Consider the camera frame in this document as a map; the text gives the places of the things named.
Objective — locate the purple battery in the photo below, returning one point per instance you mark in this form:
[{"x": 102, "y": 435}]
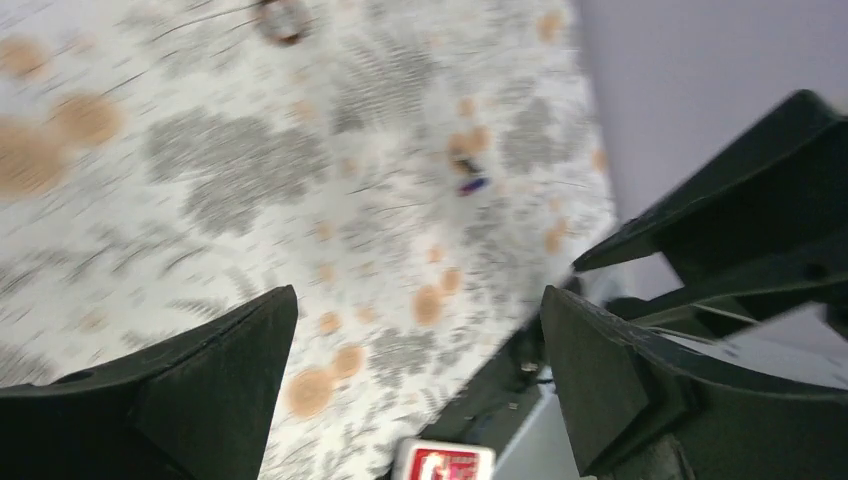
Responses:
[{"x": 471, "y": 186}]

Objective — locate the floral table mat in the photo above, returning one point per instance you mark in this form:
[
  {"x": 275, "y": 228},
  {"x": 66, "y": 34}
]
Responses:
[{"x": 163, "y": 162}]

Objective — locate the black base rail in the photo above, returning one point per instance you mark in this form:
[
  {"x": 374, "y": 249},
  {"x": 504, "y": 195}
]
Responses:
[{"x": 489, "y": 409}]

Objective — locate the black battery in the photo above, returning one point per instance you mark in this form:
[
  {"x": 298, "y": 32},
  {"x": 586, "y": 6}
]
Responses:
[{"x": 466, "y": 165}]

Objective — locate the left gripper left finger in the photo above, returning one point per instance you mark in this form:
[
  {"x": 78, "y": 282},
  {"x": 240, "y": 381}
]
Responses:
[{"x": 198, "y": 405}]

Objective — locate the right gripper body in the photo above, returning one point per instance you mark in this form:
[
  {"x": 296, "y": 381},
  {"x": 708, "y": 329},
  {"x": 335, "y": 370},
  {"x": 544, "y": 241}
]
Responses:
[{"x": 759, "y": 230}]

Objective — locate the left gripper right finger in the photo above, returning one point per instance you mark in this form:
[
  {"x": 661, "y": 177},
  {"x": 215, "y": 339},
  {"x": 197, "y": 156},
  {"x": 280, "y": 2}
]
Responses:
[{"x": 637, "y": 405}]

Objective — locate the white red remote control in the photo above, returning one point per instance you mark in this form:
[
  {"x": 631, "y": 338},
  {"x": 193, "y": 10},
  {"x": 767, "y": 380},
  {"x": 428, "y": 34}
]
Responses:
[{"x": 419, "y": 459}]

